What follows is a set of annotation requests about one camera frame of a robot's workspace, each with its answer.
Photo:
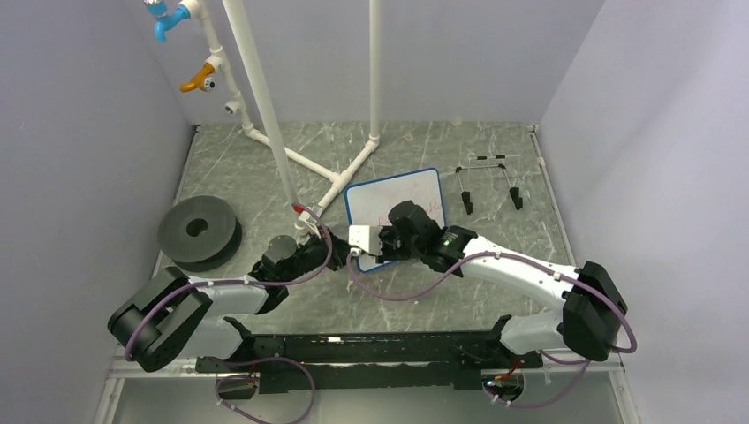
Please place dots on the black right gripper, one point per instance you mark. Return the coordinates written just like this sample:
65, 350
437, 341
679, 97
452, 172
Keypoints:
384, 235

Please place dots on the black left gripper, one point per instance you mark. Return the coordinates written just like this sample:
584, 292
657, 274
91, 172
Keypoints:
340, 253

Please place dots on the blue framed whiteboard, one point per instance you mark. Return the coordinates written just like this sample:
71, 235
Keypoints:
409, 200

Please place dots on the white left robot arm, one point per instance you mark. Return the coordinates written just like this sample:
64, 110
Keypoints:
179, 316

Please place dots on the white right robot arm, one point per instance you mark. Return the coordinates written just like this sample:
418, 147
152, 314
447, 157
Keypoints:
585, 310

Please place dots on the black foam disc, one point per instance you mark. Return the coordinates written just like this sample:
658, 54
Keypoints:
200, 234

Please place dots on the orange tap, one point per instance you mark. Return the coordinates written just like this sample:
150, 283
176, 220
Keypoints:
201, 80

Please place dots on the blue tap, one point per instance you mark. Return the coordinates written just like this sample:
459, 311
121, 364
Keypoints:
165, 20

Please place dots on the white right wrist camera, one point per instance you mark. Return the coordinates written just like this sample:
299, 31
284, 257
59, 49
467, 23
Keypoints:
366, 238

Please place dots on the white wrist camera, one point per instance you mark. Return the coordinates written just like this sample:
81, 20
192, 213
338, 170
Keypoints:
308, 219
366, 238

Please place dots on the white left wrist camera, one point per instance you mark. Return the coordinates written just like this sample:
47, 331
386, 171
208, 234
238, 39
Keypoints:
308, 219

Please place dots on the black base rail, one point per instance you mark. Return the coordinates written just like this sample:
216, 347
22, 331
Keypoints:
461, 360

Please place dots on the black wire easel stand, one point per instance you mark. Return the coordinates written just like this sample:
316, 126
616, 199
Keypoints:
490, 167

